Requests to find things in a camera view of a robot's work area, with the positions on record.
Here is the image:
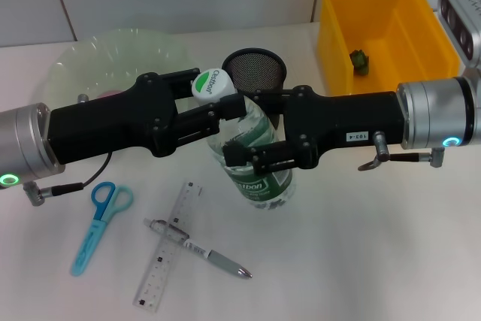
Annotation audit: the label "pale green glass fruit plate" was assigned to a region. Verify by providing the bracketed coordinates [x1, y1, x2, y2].
[43, 27, 204, 111]

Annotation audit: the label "yellow plastic bin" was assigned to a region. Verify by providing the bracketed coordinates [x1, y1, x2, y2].
[317, 0, 461, 97]

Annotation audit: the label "black mesh cup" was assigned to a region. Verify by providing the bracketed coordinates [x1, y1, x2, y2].
[220, 47, 288, 130]

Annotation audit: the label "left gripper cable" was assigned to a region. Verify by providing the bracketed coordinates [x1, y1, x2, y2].
[22, 151, 113, 207]

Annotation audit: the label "transparent plastic ruler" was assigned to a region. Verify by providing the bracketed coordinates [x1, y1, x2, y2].
[132, 181, 206, 313]

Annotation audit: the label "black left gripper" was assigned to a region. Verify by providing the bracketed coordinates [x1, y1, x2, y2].
[47, 68, 203, 167]

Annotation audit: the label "grey and clear pen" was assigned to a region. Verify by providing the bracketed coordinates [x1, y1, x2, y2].
[144, 217, 253, 280]

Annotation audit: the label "green plastic scrap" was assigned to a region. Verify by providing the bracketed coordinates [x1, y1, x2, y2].
[349, 49, 371, 76]

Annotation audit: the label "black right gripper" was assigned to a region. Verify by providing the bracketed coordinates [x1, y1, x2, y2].
[153, 85, 406, 177]

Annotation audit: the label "blue scissors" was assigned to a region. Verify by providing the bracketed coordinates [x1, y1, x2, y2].
[71, 181, 135, 277]

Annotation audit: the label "clear green-labelled water bottle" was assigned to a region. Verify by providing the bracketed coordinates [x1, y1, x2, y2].
[190, 68, 298, 211]

